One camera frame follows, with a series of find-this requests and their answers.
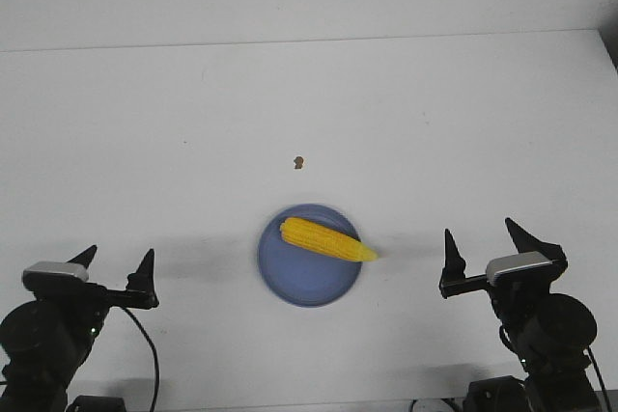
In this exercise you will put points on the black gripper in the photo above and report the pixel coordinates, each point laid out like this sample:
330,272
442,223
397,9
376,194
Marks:
514,295
90,303

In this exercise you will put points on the yellow corn cob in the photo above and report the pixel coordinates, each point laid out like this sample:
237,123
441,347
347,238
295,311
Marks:
322,240

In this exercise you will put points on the blue round plate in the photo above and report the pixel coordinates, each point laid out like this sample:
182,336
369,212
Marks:
301,277

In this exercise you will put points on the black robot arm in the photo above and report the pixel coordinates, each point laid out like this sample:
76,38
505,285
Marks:
50,337
550,333

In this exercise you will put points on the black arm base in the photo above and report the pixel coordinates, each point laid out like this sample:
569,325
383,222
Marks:
499,394
97,404

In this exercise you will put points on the small brown table chip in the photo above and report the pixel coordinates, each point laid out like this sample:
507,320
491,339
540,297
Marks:
299,162

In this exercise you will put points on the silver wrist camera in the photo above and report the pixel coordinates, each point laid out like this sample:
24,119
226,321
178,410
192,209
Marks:
48,275
499,268

